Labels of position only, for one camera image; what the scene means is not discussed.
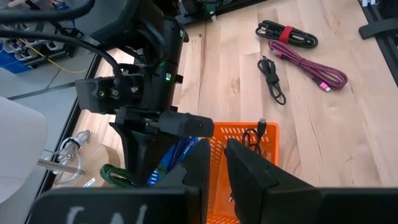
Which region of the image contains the small looped black cable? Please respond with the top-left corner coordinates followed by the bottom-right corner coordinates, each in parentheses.
top-left (256, 55), bottom-right (287, 106)

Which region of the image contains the black cable with red strap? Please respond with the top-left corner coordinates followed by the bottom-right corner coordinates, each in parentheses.
top-left (254, 19), bottom-right (319, 49)

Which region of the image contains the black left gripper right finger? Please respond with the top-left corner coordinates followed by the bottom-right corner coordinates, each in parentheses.
top-left (225, 138), bottom-right (322, 224)

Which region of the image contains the green braided USB cable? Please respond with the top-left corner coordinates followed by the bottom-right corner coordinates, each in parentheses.
top-left (99, 162), bottom-right (169, 189)

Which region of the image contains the round wooden lamp base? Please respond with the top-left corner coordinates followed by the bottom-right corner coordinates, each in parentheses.
top-left (50, 141), bottom-right (126, 189)

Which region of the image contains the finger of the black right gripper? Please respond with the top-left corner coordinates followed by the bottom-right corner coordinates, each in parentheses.
top-left (109, 122), bottom-right (180, 188)

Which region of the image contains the metal lamp pole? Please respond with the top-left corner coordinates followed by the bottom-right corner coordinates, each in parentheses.
top-left (37, 158), bottom-right (88, 176)

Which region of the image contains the yellow extension cable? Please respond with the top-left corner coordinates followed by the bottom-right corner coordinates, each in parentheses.
top-left (17, 39), bottom-right (89, 75)

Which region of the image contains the magenta braided USB cable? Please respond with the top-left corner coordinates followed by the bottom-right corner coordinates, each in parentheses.
top-left (268, 39), bottom-right (349, 93)

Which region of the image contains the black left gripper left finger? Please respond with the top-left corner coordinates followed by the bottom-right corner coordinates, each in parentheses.
top-left (153, 138), bottom-right (212, 224)

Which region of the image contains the black metal table frame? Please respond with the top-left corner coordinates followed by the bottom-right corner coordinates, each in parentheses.
top-left (23, 0), bottom-right (398, 224)

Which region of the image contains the orange plastic basket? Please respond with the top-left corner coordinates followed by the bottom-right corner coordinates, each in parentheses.
top-left (205, 121), bottom-right (280, 224)

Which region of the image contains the clear lamp power cord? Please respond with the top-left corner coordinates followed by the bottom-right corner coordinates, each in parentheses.
top-left (43, 129), bottom-right (96, 188)

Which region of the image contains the blue plastic basket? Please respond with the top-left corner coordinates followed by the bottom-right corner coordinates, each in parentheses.
top-left (146, 136), bottom-right (200, 188)

